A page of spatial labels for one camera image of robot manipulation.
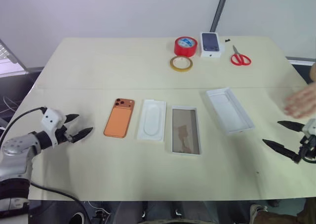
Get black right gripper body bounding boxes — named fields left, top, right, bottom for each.
left=298, top=134, right=316, bottom=164

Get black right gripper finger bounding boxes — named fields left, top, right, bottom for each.
left=262, top=139, right=301, bottom=164
left=276, top=120, right=305, bottom=133

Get white moulded insert tray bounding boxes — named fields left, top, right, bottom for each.
left=136, top=99, right=168, bottom=144

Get white phone box lid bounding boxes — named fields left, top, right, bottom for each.
left=206, top=87, right=255, bottom=136

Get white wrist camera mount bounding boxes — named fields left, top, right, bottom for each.
left=302, top=118, right=316, bottom=137
left=40, top=107, right=68, bottom=146

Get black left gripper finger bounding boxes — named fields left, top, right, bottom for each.
left=70, top=127, right=94, bottom=144
left=64, top=113, right=80, bottom=123

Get grey ledge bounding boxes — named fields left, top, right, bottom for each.
left=285, top=56, right=316, bottom=67

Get white phone box base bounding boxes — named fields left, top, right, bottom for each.
left=171, top=105, right=202, bottom=156

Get boxed smartphone package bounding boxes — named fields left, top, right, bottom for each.
left=199, top=31, right=226, bottom=59

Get orange smartphone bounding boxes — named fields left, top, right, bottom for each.
left=103, top=98, right=136, bottom=139

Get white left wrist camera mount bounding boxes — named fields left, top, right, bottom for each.
left=40, top=107, right=68, bottom=146

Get grey metal profile post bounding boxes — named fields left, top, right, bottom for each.
left=209, top=0, right=232, bottom=33

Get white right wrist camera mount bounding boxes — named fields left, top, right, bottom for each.
left=302, top=118, right=316, bottom=137

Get white cable bundle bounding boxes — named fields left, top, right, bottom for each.
left=2, top=95, right=18, bottom=112

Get red tape roll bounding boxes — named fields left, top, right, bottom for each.
left=174, top=36, right=199, bottom=58

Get yellow tape roll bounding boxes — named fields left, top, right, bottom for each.
left=169, top=55, right=194, bottom=73

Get red handled scissors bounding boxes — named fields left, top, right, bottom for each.
left=230, top=45, right=252, bottom=67

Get white slatted panel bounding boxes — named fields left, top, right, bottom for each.
left=0, top=38, right=28, bottom=76

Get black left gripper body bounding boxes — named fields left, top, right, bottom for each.
left=55, top=123, right=75, bottom=145

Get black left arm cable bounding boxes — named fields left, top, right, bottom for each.
left=0, top=107, right=87, bottom=224

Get person's bare hand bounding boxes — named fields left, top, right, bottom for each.
left=283, top=82, right=316, bottom=118

